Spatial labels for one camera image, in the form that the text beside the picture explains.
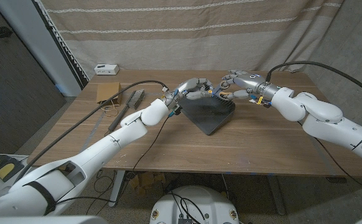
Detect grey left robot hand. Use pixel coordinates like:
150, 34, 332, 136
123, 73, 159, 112
167, 77, 215, 108

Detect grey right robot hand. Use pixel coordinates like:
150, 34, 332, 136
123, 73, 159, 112
220, 69, 281, 101

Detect orange grey handled scissors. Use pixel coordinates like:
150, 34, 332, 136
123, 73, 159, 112
208, 82, 234, 100

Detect black hand brush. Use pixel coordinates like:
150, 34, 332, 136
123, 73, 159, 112
108, 89, 146, 131

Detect brown paper bag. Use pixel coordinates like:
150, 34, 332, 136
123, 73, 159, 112
96, 82, 123, 118

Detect black plastic dustpan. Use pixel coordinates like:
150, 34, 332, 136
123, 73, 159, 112
179, 93, 236, 136

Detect beige striped curtain backdrop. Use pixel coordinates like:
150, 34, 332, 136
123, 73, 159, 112
39, 0, 345, 73

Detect white power strip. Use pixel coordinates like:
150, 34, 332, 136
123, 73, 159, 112
94, 63, 120, 76

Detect brown cardboard scraps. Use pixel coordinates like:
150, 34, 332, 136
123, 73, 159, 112
129, 172, 167, 197

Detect grey table leg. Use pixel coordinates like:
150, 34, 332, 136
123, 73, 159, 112
266, 175, 287, 216

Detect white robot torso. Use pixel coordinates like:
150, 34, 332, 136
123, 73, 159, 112
149, 185, 240, 224

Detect white table leg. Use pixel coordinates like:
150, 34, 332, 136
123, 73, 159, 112
108, 170, 126, 208

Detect black strip with white trim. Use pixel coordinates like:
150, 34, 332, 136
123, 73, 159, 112
33, 0, 90, 90

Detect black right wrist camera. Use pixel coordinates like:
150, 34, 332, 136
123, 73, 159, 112
249, 95, 272, 109

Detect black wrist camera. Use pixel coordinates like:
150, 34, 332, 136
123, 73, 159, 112
167, 105, 182, 118
249, 95, 272, 109

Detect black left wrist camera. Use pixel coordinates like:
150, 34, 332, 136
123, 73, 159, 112
167, 105, 182, 118

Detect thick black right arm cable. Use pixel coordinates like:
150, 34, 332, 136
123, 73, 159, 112
265, 60, 362, 102

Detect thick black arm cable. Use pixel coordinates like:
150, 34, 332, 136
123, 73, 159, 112
265, 60, 362, 102
12, 80, 169, 184

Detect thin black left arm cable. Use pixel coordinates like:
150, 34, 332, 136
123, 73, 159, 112
56, 114, 171, 205

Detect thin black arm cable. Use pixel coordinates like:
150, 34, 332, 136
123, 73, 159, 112
297, 121, 362, 197
56, 114, 171, 205

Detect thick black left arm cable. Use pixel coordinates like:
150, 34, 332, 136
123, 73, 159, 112
12, 80, 169, 184

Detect black torso cables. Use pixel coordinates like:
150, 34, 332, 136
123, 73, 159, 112
166, 192, 207, 224

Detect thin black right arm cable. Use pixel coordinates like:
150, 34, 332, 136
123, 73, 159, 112
297, 121, 362, 197

